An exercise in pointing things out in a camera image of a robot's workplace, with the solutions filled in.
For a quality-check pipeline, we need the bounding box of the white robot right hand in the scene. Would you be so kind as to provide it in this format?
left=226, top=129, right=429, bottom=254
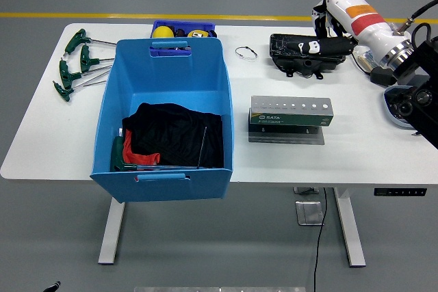
left=296, top=0, right=413, bottom=67

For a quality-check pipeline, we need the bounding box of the grey metal hex key stand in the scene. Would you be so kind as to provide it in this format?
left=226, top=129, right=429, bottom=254
left=248, top=95, right=335, bottom=145

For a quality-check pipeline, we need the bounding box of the large green T-handle hex key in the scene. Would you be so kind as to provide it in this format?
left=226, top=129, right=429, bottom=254
left=109, top=127, right=220, bottom=172

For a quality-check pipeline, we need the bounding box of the small green T-handle hex key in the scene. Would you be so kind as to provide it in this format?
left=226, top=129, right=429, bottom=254
left=196, top=126, right=208, bottom=170

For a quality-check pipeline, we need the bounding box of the black power adapter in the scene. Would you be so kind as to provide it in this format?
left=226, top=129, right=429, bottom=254
left=370, top=66, right=400, bottom=87

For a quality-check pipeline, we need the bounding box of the white table leg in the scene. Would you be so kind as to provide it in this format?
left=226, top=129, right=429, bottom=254
left=333, top=187, right=367, bottom=268
left=98, top=193, right=126, bottom=265

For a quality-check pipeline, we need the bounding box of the black plastic case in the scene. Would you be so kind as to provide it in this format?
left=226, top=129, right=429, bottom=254
left=269, top=33, right=357, bottom=79

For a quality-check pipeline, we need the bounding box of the grey-blue bowl with parts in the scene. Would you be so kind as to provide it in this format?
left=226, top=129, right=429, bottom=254
left=382, top=85, right=417, bottom=131

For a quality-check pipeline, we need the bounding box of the orange cloth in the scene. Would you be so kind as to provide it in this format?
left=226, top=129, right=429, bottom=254
left=122, top=129, right=162, bottom=165

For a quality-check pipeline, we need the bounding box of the black table control panel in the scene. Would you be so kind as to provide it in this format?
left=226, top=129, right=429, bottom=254
left=373, top=187, right=428, bottom=198

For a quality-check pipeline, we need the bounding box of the small dark blue tray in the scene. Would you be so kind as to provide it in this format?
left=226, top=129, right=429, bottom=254
left=150, top=20, right=217, bottom=57

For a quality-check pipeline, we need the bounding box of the black cloth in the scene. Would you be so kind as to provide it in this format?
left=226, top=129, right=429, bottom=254
left=122, top=101, right=225, bottom=169

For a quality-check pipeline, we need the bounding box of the metal floor plate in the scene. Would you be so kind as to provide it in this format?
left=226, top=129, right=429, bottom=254
left=294, top=200, right=325, bottom=227

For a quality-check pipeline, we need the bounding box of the yellow ball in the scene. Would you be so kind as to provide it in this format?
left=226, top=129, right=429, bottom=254
left=152, top=26, right=175, bottom=39

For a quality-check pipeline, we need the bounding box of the large blue plastic bin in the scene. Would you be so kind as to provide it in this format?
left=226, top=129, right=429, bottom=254
left=90, top=38, right=235, bottom=204

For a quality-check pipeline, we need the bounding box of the yellow floor tape line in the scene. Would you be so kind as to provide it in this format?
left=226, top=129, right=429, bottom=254
left=0, top=12, right=438, bottom=25

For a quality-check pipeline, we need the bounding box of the steel wire loop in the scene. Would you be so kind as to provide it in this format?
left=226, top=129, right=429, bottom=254
left=235, top=46, right=259, bottom=61

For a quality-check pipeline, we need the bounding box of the black floor cable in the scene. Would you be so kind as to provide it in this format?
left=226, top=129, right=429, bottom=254
left=313, top=187, right=329, bottom=292

